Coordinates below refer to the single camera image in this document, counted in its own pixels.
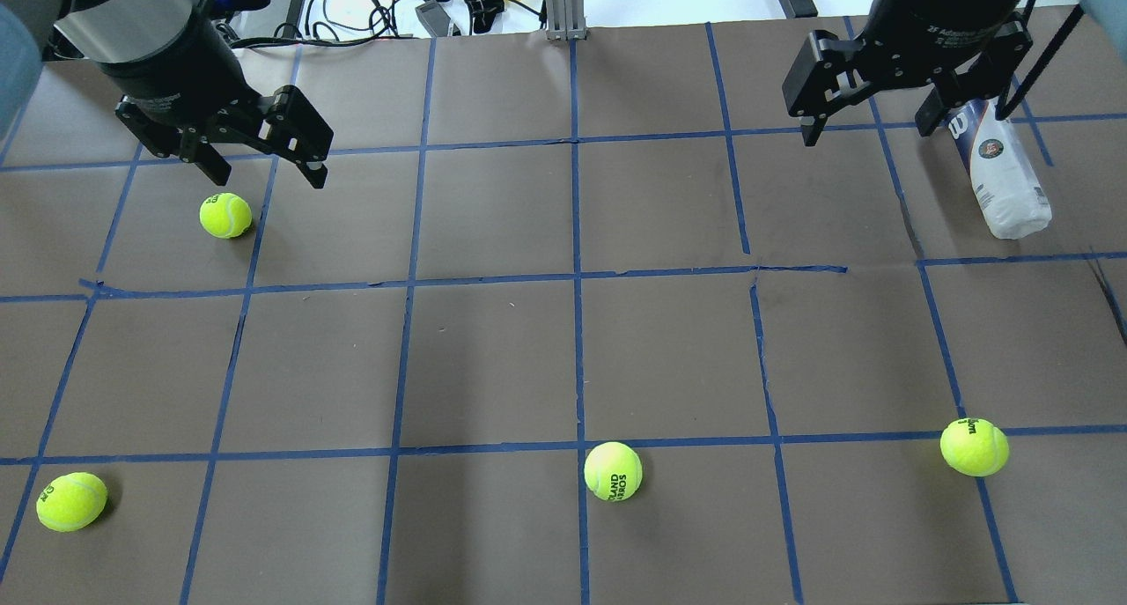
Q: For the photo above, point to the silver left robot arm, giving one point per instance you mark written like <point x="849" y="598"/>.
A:
<point x="27" y="29"/>

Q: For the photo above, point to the tennis ball upper left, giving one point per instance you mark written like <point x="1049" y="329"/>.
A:
<point x="225" y="216"/>

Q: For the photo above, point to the white tennis ball can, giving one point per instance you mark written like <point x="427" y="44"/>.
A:
<point x="1005" y="185"/>

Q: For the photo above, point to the tennis ball lower left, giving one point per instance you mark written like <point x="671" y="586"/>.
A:
<point x="71" y="502"/>

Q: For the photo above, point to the tennis ball with Roland Garros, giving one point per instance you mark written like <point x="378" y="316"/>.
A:
<point x="613" y="472"/>

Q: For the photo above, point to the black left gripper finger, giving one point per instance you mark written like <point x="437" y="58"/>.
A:
<point x="174" y="140"/>
<point x="296" y="132"/>

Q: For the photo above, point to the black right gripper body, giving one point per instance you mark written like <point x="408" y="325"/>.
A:
<point x="944" y="17"/>

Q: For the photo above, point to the aluminium frame post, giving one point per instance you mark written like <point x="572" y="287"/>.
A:
<point x="565" y="20"/>

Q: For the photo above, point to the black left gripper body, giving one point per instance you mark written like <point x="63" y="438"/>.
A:
<point x="173" y="78"/>

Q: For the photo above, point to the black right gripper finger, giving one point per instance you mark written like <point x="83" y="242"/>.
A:
<point x="985" y="79"/>
<point x="821" y="82"/>

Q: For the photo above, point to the tennis ball with Wilson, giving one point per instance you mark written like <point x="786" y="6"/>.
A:
<point x="975" y="447"/>

